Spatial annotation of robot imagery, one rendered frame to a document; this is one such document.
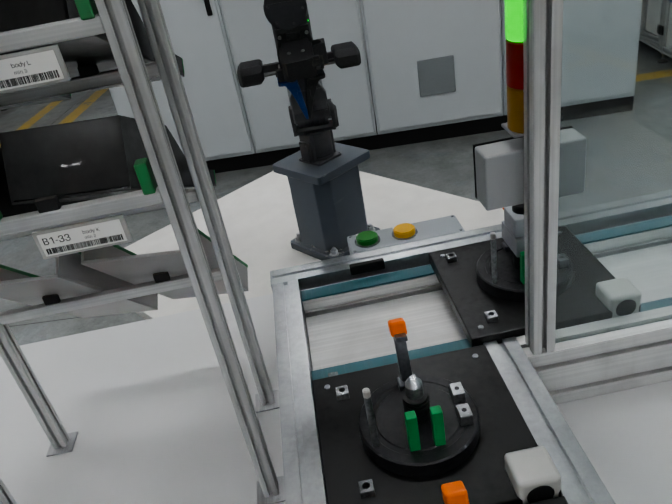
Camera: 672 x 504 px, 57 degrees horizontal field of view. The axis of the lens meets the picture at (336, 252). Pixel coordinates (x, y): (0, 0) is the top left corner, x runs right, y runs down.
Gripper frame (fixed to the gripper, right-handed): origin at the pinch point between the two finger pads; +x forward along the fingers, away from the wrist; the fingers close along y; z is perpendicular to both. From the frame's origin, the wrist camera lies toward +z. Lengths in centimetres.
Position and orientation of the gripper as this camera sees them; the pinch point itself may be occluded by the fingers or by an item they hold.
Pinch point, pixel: (304, 97)
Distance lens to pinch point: 100.8
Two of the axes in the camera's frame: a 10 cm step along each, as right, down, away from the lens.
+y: 9.8, -2.0, 0.2
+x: 1.6, 8.5, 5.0
